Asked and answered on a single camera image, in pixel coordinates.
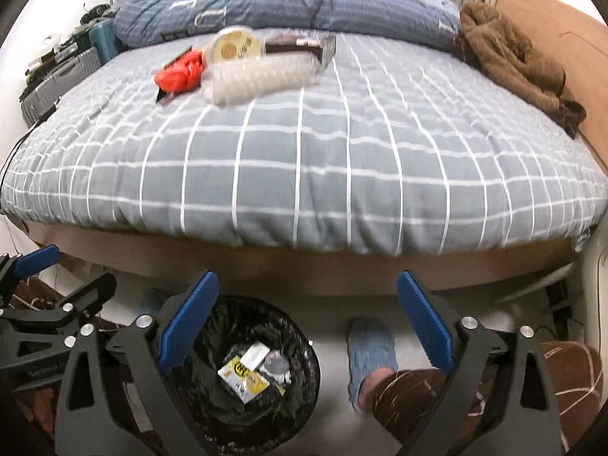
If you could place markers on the wooden headboard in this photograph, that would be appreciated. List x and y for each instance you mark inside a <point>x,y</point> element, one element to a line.
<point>570,47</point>

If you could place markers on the yellow round container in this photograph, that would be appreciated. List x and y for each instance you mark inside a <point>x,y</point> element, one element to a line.
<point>232,47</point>

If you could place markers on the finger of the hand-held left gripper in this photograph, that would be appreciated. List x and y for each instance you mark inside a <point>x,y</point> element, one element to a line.
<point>90,294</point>
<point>38,259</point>

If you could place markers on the clear bubble wrap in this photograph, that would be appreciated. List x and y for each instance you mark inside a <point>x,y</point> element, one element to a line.
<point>256,80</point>

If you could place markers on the teal suitcase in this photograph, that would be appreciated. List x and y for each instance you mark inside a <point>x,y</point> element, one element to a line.
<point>104,40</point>

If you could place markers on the red plastic bag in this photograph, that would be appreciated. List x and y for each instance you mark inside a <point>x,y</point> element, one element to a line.
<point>180,73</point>

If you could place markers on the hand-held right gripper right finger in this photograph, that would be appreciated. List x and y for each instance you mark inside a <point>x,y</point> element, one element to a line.
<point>425,323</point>

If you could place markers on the yellow snack packet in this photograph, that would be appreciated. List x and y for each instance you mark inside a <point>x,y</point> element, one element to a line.
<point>240,373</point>

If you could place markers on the black printed box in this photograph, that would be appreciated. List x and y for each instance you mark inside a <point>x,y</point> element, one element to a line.
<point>304,42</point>

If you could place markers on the black trash can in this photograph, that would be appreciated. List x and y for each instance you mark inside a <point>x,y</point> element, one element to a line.
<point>228,332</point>

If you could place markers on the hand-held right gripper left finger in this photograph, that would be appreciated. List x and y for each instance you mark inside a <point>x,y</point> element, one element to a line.
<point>187,323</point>

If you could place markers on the blue striped quilt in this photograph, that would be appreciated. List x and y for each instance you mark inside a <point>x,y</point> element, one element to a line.
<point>285,9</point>

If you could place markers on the brown quilted jacket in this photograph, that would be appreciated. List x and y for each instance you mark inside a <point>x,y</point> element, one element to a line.
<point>513,57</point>

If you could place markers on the clear plastic bag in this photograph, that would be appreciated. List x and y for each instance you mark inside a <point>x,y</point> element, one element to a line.
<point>276,365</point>

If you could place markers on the grey suitcase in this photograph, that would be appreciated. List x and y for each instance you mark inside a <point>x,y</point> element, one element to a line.
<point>57,80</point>

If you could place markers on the brown patterned pants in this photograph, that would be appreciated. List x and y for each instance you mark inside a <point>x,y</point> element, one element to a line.
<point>408,399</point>

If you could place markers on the dark round object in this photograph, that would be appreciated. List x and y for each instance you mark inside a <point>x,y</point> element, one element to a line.
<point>97,13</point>

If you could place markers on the white cap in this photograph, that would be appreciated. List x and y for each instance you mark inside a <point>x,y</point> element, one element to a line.
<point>50,50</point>

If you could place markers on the white tissue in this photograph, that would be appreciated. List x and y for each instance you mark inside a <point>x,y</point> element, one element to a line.
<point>254,355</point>

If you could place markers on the blue slipper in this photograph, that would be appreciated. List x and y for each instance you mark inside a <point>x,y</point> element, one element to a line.
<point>370,346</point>

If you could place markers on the white cardboard box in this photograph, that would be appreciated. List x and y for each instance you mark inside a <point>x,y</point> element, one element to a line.
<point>164,97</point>

